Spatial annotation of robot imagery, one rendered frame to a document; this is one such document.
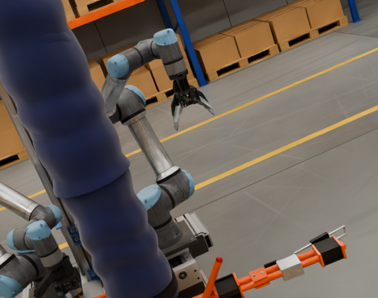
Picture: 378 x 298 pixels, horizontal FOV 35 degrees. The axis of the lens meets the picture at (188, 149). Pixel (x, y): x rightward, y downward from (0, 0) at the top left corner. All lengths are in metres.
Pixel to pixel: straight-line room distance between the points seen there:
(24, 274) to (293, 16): 7.84
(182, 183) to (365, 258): 1.73
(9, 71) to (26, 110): 0.11
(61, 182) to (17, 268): 0.73
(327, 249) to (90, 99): 0.89
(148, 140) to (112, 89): 0.35
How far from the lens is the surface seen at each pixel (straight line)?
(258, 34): 9.47
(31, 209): 2.28
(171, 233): 2.43
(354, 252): 3.96
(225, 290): 1.95
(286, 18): 9.62
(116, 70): 2.05
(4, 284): 2.33
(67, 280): 2.16
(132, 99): 2.44
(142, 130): 2.44
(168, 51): 2.05
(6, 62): 1.61
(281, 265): 1.97
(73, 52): 1.62
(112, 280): 1.81
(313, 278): 3.82
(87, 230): 1.73
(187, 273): 2.37
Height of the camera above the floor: 2.13
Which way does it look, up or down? 19 degrees down
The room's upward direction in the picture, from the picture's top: 21 degrees counter-clockwise
